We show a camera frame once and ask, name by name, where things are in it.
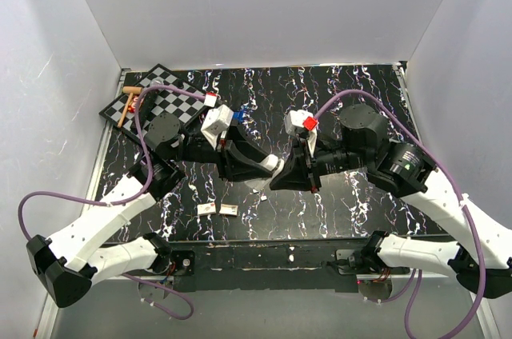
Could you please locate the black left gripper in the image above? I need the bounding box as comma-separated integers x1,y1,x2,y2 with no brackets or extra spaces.
172,122,278,183

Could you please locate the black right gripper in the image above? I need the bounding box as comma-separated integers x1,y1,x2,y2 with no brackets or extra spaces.
266,134,368,192

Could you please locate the white stapler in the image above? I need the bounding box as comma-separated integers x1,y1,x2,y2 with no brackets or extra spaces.
245,154,284,191

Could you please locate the blue stapler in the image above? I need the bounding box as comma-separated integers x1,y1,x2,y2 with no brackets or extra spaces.
233,111,245,122

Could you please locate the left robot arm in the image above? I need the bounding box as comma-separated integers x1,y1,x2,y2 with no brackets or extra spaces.
26,106,283,308

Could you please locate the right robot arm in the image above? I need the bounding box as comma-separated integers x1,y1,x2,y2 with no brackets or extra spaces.
270,104,511,299

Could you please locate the right staple box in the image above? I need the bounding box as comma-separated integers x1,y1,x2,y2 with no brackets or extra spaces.
219,204,238,217

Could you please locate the staple box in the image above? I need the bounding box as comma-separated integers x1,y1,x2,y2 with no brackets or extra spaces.
219,204,238,217
197,202,217,217

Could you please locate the left staple box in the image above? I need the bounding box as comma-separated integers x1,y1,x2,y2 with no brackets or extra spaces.
197,202,217,217

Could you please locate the black white chessboard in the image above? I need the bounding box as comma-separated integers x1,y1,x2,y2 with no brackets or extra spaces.
99,64,209,134

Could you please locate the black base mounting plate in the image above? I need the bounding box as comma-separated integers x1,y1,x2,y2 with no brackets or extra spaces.
123,238,405,294

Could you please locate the black microphone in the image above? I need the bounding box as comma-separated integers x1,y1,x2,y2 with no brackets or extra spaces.
139,78,164,118

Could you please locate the red toy block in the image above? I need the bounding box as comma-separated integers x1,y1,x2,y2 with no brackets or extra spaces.
128,95,140,113

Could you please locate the wooden mallet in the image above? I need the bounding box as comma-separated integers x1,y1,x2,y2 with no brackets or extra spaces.
118,86,142,128

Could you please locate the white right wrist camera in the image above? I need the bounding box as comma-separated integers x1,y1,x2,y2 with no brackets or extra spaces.
284,110,318,155

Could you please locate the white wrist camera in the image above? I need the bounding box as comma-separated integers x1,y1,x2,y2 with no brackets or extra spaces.
284,110,318,155
201,105,234,150

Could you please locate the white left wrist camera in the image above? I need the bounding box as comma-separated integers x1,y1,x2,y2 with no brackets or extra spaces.
201,105,234,150

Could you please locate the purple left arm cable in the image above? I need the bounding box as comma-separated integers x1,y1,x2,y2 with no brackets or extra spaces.
18,85,219,321

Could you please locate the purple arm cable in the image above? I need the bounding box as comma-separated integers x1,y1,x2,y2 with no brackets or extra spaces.
18,85,219,321
302,89,487,339

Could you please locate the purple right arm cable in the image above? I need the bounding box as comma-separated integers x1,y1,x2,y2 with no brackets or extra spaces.
302,89,487,339

